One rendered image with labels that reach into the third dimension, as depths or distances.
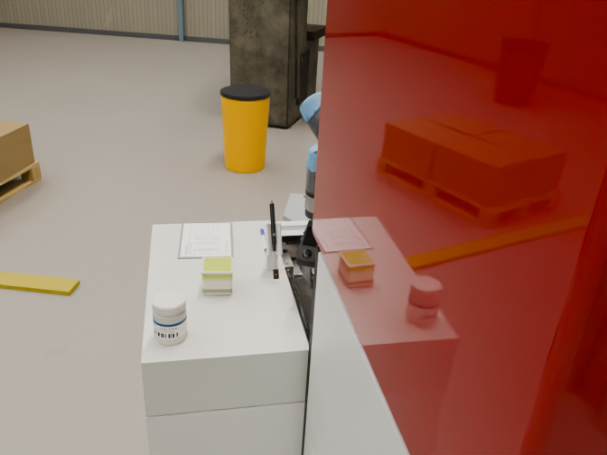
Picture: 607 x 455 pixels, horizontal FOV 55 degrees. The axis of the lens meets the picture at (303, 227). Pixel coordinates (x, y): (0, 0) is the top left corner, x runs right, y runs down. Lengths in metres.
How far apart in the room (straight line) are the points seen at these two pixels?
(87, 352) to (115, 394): 0.32
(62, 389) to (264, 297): 1.46
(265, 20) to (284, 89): 0.65
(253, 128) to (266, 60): 1.26
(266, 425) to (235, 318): 0.25
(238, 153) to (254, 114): 0.35
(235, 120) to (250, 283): 3.19
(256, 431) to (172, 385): 0.24
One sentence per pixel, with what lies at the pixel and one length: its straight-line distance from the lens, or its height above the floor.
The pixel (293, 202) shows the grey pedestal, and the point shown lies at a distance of 2.27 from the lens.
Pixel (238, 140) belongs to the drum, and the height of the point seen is 0.28.
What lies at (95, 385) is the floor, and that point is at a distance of 2.71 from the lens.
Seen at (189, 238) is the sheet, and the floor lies 0.97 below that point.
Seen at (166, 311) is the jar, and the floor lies 1.05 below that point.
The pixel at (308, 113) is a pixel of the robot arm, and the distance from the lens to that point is 1.43.
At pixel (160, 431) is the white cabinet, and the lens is 1.39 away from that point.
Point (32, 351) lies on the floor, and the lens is 2.97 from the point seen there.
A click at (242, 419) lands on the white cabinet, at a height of 0.78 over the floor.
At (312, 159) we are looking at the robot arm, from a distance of 1.31.
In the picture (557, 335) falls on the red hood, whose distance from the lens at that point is 0.43.
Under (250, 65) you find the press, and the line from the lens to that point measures 5.80.
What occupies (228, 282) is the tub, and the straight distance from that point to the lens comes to 1.42.
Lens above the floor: 1.76
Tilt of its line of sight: 27 degrees down
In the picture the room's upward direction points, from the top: 3 degrees clockwise
